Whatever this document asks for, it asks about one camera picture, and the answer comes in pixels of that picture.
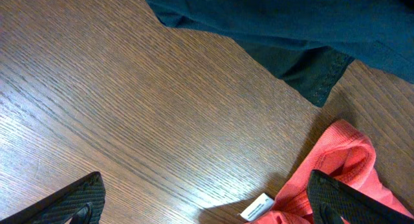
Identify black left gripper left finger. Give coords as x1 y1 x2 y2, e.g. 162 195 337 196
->
1 172 105 224

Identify navy blue folded garment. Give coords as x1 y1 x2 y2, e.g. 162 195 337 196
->
146 0 413 107

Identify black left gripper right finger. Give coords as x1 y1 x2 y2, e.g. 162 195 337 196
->
307 170 413 224

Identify orange red printed t-shirt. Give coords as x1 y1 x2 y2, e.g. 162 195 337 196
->
252 120 413 224

